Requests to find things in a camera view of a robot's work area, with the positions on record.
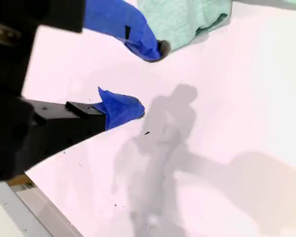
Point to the pale green T-shirt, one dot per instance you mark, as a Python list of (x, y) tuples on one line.
[(175, 19)]

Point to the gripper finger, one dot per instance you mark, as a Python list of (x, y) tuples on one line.
[(121, 111), (128, 24)]

